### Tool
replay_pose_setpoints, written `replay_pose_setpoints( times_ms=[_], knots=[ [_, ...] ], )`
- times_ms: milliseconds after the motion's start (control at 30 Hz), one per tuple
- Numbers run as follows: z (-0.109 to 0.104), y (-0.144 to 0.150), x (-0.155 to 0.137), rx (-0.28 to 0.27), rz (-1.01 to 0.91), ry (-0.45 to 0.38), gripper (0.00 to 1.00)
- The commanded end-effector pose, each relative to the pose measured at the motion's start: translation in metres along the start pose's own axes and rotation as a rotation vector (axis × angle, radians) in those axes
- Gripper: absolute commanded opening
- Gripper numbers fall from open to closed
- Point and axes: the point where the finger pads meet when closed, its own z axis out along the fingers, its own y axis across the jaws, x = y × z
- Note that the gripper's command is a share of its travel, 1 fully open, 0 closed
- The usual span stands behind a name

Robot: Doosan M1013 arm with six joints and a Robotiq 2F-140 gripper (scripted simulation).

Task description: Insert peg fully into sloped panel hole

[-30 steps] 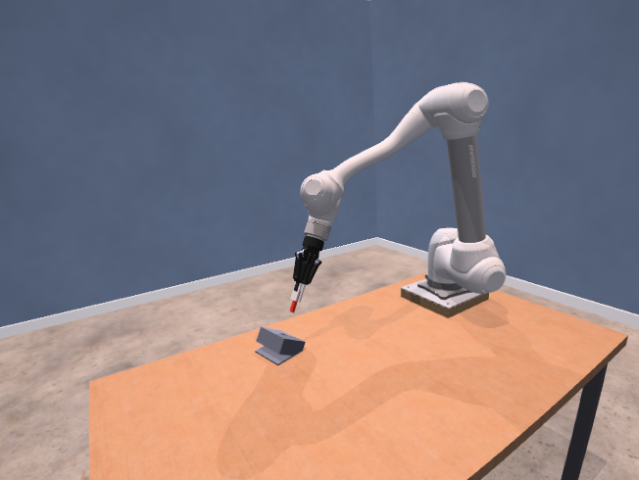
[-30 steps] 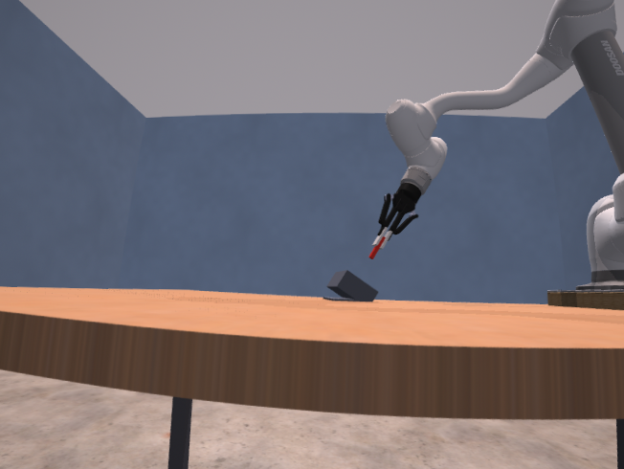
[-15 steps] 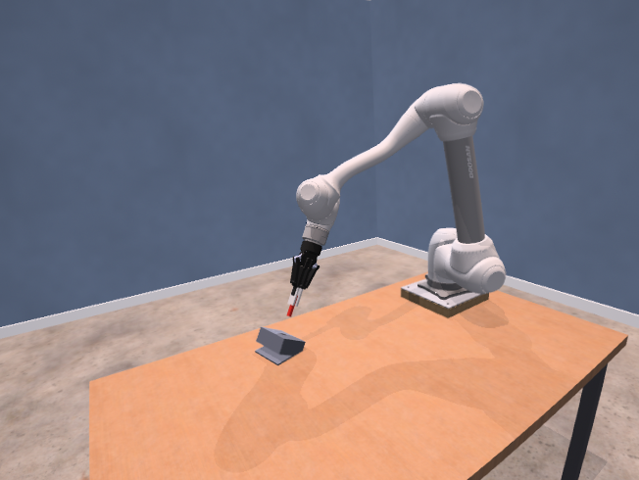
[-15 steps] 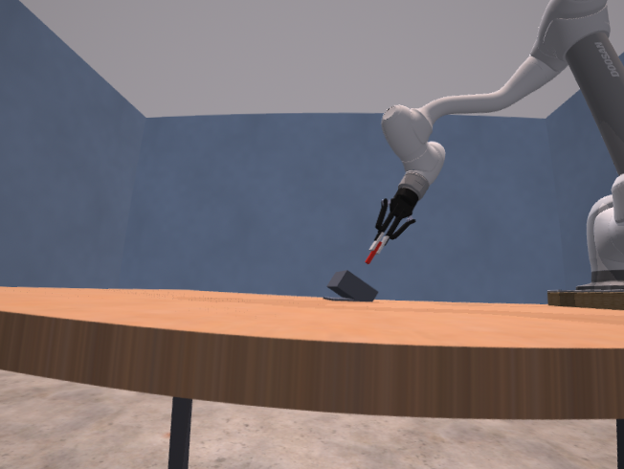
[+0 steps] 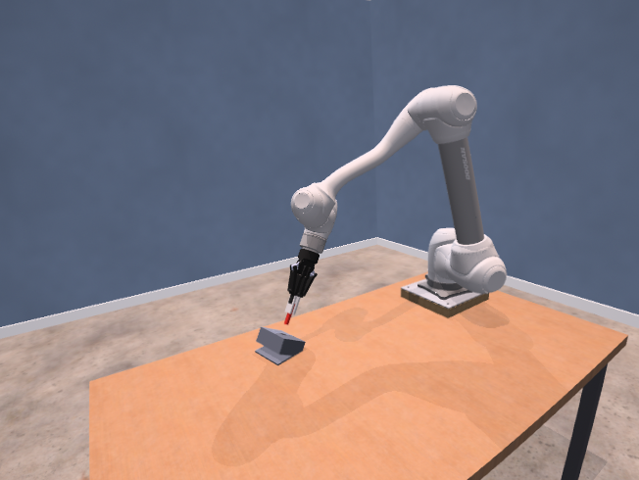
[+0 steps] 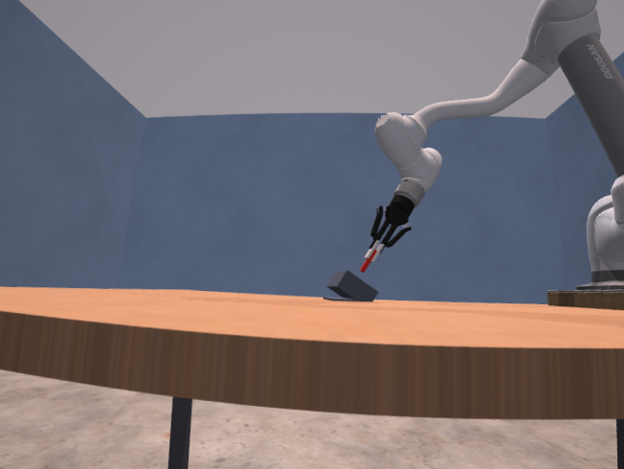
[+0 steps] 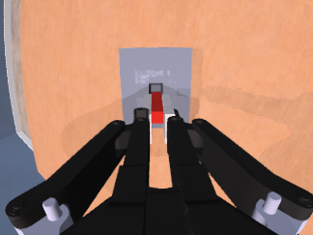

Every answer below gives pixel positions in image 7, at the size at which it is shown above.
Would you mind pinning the grey square panel with hole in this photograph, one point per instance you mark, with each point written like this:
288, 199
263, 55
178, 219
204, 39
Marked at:
144, 70

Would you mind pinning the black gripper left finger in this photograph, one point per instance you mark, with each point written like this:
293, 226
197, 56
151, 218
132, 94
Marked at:
54, 205

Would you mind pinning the dark red bar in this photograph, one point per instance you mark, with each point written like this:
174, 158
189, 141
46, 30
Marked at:
157, 108

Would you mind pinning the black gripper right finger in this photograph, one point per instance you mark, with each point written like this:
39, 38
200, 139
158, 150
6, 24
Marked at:
281, 206

